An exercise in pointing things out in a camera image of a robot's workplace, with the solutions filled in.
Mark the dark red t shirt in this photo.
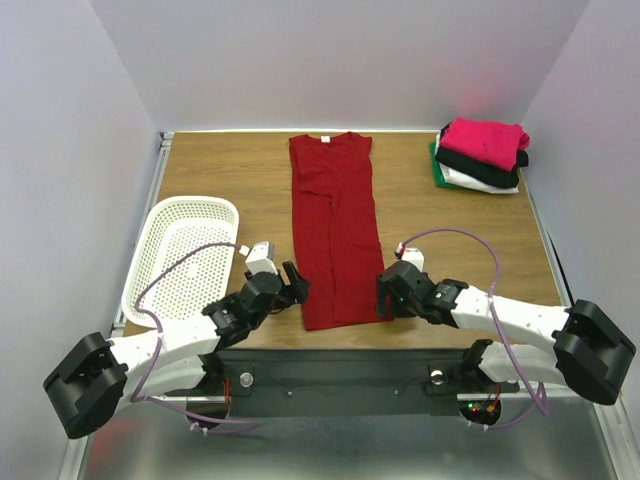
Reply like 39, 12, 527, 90
289, 132, 393, 331

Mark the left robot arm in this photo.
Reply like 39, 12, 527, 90
43, 261, 310, 439

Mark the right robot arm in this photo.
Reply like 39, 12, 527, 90
377, 260, 636, 405

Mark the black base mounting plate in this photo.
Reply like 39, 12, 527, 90
164, 344, 521, 419

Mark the white perforated plastic basket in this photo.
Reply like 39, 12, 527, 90
121, 196, 239, 328

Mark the green folded t shirt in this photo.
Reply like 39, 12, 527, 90
429, 142, 457, 189

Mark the white folded t shirt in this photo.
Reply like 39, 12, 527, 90
436, 125, 519, 194

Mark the black folded t shirt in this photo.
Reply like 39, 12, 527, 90
435, 147, 529, 188

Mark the pink folded t shirt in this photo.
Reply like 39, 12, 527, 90
440, 118, 531, 171

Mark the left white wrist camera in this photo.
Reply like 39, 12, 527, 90
239, 241, 278, 275

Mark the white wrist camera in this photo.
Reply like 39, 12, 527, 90
394, 243, 424, 271
239, 241, 278, 275

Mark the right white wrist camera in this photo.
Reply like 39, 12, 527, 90
394, 243, 424, 271

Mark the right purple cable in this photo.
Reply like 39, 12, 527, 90
397, 227, 551, 432

